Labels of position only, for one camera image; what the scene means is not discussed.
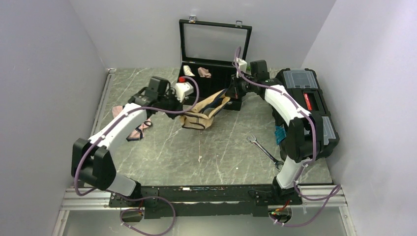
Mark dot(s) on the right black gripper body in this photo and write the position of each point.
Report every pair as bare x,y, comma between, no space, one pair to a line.
241,86

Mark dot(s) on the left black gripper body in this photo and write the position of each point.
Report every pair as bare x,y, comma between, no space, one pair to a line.
169,103

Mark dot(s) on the beige underwear navy trim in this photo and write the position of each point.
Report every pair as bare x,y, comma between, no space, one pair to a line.
202,115

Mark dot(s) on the pink underwear navy trim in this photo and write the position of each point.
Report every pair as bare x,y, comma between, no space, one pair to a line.
138,133

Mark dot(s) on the black compartment storage box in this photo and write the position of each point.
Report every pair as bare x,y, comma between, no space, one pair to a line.
212,46

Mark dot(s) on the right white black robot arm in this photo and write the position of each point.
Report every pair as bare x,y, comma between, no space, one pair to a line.
298,108

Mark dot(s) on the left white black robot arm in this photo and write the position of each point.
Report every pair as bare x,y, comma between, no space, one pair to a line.
92,164

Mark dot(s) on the rolled white underwear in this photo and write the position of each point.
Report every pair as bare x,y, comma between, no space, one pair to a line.
187,71

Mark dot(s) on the rolled pink underwear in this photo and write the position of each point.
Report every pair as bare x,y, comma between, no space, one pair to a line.
204,73

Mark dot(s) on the black plastic toolbox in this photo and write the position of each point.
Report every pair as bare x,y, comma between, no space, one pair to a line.
302,85

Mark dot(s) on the steel combination wrench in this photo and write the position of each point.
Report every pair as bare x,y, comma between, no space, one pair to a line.
277,163

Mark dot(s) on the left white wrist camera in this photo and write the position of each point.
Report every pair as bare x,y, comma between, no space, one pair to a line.
183,89

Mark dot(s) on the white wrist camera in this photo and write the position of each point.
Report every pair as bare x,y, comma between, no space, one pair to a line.
183,89
241,65

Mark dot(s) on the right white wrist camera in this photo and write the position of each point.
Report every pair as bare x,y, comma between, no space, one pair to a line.
241,65

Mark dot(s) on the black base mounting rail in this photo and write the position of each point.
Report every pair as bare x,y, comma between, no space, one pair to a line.
209,200

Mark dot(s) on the aluminium frame rail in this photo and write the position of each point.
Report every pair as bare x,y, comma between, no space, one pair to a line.
91,200

